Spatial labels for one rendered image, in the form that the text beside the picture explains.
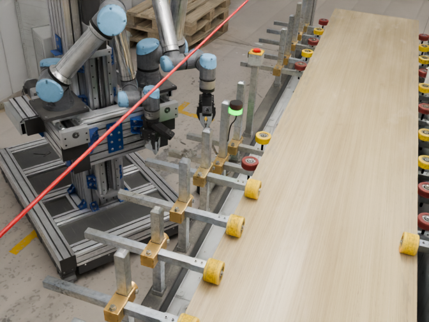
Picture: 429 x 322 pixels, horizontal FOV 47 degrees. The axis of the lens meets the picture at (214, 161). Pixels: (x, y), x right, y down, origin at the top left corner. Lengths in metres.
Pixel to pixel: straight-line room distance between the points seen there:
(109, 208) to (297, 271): 1.60
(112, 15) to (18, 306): 1.66
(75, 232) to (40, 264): 0.30
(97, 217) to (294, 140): 1.29
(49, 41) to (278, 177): 1.41
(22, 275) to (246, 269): 1.67
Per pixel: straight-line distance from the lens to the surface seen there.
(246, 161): 2.32
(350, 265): 1.90
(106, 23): 2.14
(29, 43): 4.82
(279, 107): 3.44
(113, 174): 2.96
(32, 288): 3.05
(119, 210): 3.12
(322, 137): 2.60
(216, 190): 2.46
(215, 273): 1.69
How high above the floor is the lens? 2.20
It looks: 34 degrees down
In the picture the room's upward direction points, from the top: 3 degrees clockwise
